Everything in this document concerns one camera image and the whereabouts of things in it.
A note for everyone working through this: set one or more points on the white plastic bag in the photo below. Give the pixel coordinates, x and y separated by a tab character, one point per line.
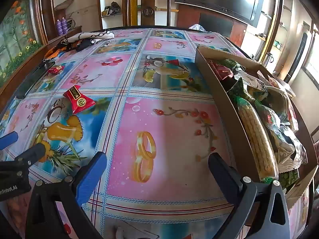
198	28

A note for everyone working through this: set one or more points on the wooden chair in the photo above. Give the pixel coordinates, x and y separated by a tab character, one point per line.
147	11

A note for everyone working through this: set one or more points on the dark red snack packet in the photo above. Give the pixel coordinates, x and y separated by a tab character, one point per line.
221	72

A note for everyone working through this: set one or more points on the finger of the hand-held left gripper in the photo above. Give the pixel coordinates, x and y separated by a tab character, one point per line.
8	139
33	154

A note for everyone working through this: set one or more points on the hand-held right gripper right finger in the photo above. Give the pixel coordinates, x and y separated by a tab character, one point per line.
224	176

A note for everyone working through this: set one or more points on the steel kettle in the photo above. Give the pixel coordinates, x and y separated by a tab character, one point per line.
268	58

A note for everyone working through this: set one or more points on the wooden driftwood ornament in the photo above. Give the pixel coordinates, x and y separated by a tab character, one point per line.
64	3

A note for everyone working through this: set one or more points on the small red candy packet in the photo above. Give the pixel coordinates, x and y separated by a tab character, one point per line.
56	69

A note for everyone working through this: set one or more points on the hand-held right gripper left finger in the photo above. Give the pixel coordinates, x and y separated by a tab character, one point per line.
91	179

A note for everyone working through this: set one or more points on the wooden side cabinet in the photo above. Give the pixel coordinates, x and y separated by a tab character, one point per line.
74	30

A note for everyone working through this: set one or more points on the brown cardboard box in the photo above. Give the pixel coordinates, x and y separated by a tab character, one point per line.
216	92

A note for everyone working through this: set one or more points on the clear cracker packet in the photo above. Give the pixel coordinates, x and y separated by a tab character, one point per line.
258	139

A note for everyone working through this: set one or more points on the patterned orange black scarf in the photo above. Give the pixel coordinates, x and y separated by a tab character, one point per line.
84	38

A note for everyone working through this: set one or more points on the dark bag on shelf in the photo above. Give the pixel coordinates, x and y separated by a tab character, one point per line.
113	8

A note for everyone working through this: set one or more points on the black smartphone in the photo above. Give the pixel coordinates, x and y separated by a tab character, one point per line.
32	78

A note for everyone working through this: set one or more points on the pile of mixed snack packets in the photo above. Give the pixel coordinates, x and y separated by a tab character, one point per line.
279	114

